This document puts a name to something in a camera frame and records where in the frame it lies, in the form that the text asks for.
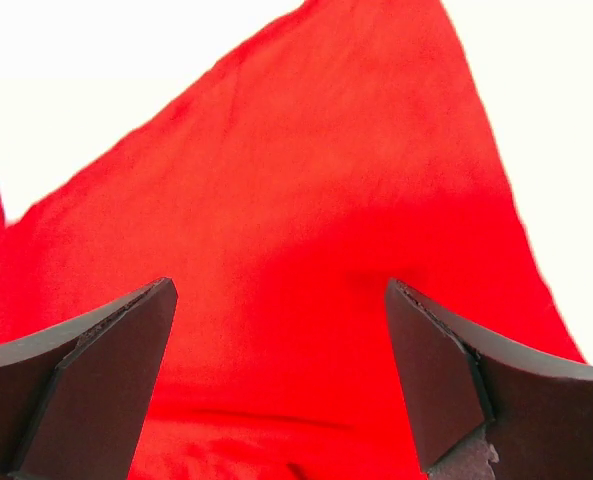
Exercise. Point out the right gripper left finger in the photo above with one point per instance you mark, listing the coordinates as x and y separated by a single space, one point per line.
73 397

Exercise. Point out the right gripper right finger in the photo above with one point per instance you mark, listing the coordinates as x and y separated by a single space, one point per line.
482 406

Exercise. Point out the red t shirt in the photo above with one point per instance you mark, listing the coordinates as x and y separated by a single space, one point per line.
342 146

